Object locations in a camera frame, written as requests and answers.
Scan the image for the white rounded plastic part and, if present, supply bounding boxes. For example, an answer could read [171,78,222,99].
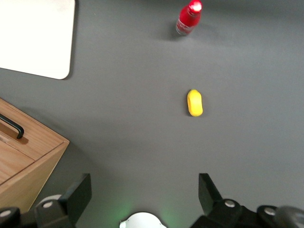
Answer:
[119,212,167,228]

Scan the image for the black box handle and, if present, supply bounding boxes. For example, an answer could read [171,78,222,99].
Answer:
[0,113,25,140]

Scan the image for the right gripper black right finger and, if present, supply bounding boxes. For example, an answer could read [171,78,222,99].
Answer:
[190,173,243,228]

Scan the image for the red coke bottle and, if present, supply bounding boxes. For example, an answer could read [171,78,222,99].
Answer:
[175,0,203,37]

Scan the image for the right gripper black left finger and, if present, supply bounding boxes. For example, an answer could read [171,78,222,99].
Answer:
[34,173,93,228]

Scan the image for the white rectangular tray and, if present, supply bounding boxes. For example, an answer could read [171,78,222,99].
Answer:
[0,0,76,80]

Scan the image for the wooden board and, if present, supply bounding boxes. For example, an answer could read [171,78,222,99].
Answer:
[0,97,70,214]

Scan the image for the yellow lemon-shaped toy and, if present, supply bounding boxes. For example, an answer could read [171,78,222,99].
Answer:
[186,89,204,117]

